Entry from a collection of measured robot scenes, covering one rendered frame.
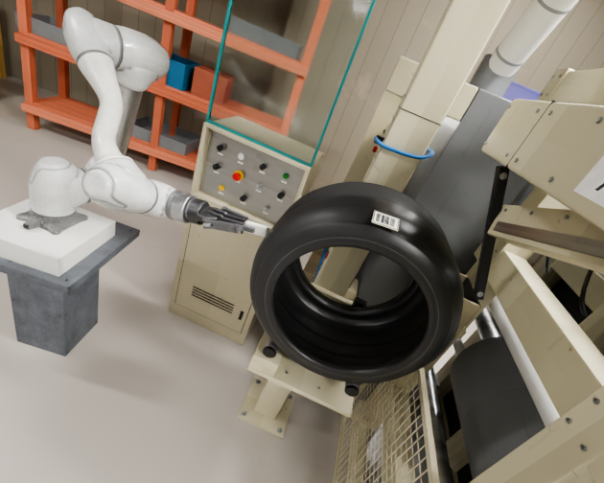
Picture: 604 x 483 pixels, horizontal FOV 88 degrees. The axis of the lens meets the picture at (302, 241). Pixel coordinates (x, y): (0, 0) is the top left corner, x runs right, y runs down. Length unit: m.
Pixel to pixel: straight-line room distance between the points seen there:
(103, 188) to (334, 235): 0.53
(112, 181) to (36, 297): 1.14
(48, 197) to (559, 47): 5.16
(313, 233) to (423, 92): 0.54
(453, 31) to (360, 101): 3.62
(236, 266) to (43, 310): 0.92
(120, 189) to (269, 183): 0.90
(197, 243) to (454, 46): 1.48
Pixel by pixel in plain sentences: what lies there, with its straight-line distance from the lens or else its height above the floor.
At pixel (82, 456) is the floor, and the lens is 1.85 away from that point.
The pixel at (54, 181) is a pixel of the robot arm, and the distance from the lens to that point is 1.57.
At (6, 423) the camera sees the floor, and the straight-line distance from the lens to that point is 1.98.
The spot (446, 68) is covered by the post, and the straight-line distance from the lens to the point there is 1.06.
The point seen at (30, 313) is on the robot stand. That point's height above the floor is 0.25.
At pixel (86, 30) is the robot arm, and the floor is 1.52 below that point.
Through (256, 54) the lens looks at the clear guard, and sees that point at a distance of 1.55.
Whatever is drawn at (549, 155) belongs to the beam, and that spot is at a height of 1.69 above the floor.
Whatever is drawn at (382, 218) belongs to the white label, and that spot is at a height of 1.45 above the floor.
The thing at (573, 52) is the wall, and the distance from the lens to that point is 5.36.
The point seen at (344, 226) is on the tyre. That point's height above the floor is 1.40.
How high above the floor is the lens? 1.69
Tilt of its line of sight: 29 degrees down
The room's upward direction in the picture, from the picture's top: 23 degrees clockwise
